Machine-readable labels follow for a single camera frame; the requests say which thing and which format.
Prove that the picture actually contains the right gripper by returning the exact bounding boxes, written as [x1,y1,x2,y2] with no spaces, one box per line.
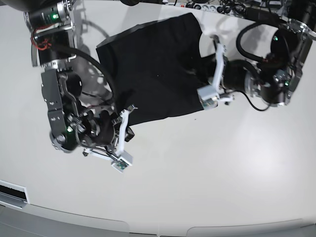
[83,110,135,153]

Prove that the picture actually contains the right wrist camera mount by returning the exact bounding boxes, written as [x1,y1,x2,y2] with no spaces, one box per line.
[81,104,138,173]

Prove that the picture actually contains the white table slot bracket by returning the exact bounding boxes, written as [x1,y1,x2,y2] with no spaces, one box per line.
[0,180,30,209]

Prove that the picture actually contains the white power strip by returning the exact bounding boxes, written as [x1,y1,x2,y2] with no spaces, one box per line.
[162,0,247,18]

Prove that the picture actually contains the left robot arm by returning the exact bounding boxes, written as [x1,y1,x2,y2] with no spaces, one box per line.
[220,0,316,108]

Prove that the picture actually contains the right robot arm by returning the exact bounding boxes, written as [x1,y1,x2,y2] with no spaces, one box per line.
[23,0,133,156]

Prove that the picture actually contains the black t-shirt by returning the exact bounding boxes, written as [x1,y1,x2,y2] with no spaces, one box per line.
[96,13,215,125]

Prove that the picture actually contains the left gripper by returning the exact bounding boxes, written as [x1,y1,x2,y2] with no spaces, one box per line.
[220,59,261,96]

